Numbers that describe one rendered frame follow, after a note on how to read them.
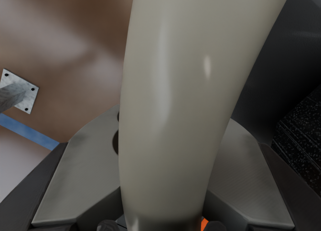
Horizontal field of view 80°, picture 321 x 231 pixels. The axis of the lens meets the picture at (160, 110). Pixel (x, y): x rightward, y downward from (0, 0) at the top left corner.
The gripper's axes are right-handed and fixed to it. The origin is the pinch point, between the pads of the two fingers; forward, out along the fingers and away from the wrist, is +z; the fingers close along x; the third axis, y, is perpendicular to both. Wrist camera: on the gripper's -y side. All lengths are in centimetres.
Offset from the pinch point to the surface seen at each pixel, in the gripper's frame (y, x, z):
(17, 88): 35, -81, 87
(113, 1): -7, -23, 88
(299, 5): -5, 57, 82
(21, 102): 44, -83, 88
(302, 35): 7, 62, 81
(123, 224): 84, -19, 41
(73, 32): 6, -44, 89
